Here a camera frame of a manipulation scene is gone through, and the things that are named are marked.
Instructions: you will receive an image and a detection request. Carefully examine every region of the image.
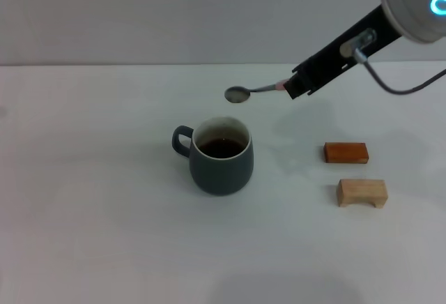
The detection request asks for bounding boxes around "light wooden arch block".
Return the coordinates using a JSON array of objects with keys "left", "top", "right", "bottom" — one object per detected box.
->
[{"left": 336, "top": 178, "right": 389, "bottom": 209}]

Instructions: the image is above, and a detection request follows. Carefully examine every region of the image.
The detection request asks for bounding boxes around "dark brown coffee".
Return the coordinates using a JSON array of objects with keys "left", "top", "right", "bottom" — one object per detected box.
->
[{"left": 197, "top": 138, "right": 247, "bottom": 159}]

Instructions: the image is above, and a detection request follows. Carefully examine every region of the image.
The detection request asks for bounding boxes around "grey gripper cable with plug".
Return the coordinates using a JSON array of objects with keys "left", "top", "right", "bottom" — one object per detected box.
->
[{"left": 339, "top": 28, "right": 446, "bottom": 95}]

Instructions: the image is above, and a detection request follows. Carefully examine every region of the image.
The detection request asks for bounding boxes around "dark grey ceramic cup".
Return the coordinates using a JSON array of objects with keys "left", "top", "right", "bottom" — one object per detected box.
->
[{"left": 171, "top": 115, "right": 254, "bottom": 197}]

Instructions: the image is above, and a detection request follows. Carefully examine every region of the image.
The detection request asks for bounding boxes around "orange brown wooden block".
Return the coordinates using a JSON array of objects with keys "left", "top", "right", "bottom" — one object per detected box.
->
[{"left": 323, "top": 142, "right": 369, "bottom": 165}]

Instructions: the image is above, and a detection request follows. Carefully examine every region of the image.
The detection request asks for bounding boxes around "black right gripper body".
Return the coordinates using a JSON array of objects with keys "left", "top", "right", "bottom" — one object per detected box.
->
[{"left": 291, "top": 3, "right": 402, "bottom": 95}]

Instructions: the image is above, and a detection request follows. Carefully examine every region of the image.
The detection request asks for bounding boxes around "pink handled metal spoon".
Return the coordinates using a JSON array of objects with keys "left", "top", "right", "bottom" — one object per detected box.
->
[{"left": 224, "top": 79, "right": 287, "bottom": 105}]

